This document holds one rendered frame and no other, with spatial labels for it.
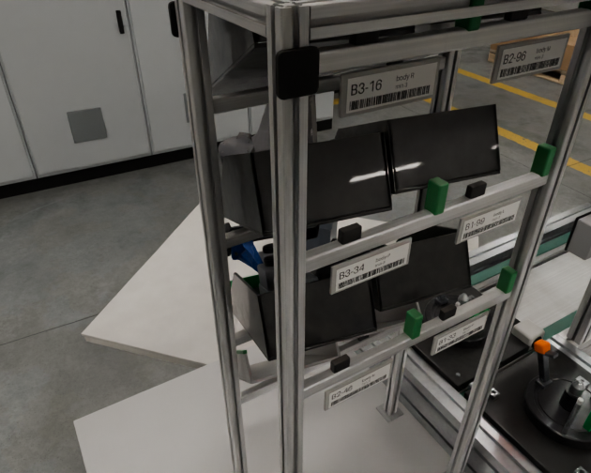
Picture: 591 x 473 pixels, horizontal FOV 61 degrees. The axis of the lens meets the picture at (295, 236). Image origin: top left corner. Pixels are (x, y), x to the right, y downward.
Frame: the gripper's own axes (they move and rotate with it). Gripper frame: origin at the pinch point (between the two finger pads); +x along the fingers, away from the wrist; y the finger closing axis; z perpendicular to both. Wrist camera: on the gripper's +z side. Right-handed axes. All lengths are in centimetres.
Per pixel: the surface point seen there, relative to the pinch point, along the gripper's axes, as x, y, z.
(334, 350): 16.5, 3.7, -3.1
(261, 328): 19.6, -8.7, 12.8
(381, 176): 16.5, 3.4, 28.7
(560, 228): -16, 91, -34
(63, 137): -264, -54, -156
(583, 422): 33, 44, -19
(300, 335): 25.9, -7.3, 20.6
